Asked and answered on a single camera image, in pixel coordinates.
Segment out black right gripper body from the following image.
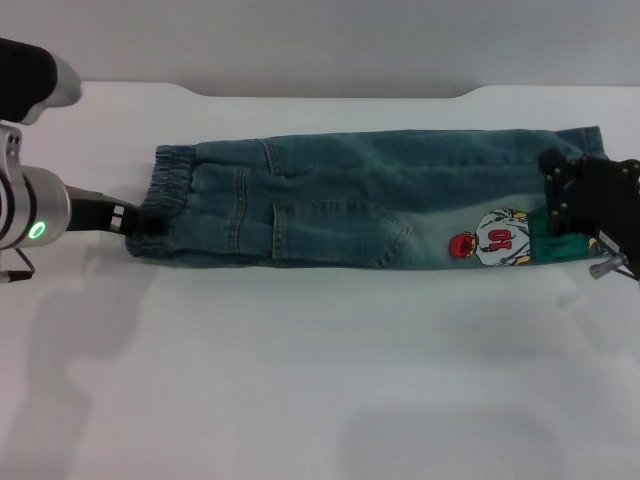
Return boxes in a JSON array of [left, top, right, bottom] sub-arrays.
[[538, 147, 640, 281]]

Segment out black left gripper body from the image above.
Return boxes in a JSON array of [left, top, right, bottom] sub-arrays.
[[67, 185, 126, 234]]

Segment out blue denim shorts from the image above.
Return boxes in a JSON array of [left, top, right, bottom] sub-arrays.
[[124, 124, 609, 271]]

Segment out right arm silver plug cable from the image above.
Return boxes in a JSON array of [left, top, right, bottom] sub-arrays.
[[588, 253, 640, 290]]

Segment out left arm plug cable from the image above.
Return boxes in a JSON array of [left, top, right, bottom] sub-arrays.
[[0, 247, 36, 285]]

